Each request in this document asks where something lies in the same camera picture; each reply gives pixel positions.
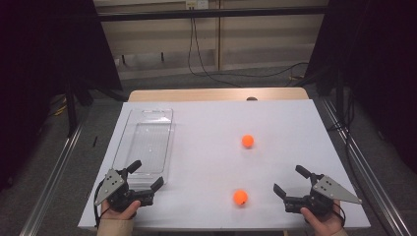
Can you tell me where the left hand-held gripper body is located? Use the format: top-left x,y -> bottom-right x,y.
93,168 -> 155,213

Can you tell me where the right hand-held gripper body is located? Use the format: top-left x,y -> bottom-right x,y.
283,172 -> 364,218

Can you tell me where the clear plastic container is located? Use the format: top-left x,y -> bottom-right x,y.
111,107 -> 177,192

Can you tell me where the orange ball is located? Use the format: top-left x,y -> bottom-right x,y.
241,134 -> 256,148
232,189 -> 249,207

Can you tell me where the person's left hand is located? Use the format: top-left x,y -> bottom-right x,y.
100,200 -> 142,221

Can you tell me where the person's right hand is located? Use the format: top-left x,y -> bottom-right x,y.
299,200 -> 345,236

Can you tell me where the white board sheet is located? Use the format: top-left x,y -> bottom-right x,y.
78,99 -> 372,230

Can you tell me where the black metal stand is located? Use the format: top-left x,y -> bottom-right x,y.
64,82 -> 79,138

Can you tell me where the wooden table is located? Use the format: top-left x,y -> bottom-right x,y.
127,87 -> 310,102

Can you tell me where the black curtain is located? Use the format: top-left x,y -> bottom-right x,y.
0,0 -> 123,192
306,0 -> 417,175

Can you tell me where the black horizontal bar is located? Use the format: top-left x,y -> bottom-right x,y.
97,5 -> 328,23

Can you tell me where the right hand-held gripper black cable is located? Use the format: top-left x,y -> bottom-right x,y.
332,201 -> 347,228

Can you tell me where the hand-held gripper black cable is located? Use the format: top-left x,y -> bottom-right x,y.
332,201 -> 347,228
93,183 -> 111,229

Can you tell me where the left hand-held gripper black cable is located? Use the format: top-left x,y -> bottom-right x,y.
93,183 -> 111,229

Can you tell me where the aluminium floor rail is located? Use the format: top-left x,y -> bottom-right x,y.
19,121 -> 85,236
319,97 -> 405,236

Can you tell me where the black floor cable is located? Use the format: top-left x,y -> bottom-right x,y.
328,91 -> 362,186

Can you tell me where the yellow floor cable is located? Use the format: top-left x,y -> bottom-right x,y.
53,97 -> 69,116

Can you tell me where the black hanging wall cable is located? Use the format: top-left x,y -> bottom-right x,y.
193,18 -> 310,79
187,18 -> 242,89

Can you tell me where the white wall outlet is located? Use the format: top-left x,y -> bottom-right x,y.
185,0 -> 209,10

